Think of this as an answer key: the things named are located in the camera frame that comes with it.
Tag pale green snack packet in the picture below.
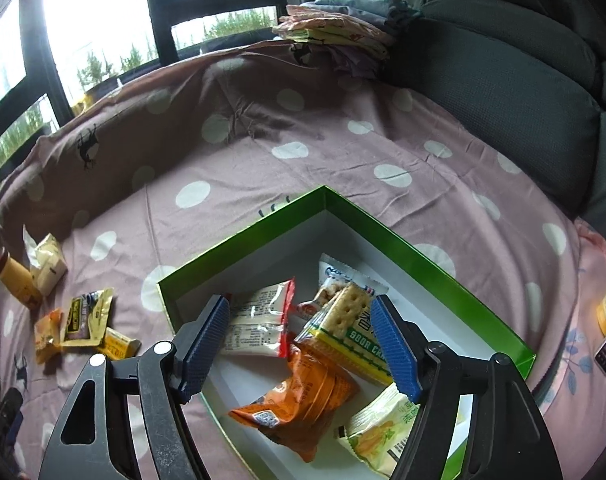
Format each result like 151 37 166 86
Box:
337 382 424 479

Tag yellow cracker packet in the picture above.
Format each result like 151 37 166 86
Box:
97 327 142 361

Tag orange rice snack packet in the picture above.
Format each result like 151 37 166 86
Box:
34 308 64 365

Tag grey padded headboard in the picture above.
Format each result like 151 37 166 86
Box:
380 0 606 228

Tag window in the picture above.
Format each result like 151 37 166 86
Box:
0 0 294 196

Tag gold and black snack packet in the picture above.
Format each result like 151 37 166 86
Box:
59 287 115 349

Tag pink floral blanket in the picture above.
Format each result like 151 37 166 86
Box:
530 219 606 416

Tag green cardboard box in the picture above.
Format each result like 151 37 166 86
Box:
157 185 537 480

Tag white snack packet red edges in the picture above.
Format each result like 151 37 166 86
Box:
220 277 296 359

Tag soda cracker packet green label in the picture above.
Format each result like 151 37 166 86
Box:
294 282 400 387

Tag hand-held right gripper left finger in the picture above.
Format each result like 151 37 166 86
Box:
38 294 232 480

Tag black device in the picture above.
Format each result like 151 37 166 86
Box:
0 386 24 443

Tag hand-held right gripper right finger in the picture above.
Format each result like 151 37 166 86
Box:
370 294 564 480

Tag white and blue snack packet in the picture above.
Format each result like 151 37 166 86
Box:
297 252 390 322

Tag beige tissue pack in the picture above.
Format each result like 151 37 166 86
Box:
22 226 68 295

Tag stack of folded clothes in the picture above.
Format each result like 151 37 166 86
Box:
272 4 398 79

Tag orange snack bag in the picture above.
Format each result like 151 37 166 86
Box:
227 339 360 464

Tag yellow bear bottle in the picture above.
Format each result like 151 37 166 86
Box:
0 251 44 309

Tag pink dotted bed sheet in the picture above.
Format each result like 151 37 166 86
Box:
0 40 598 480

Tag blue folded cloth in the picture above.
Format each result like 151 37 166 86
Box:
313 0 424 36

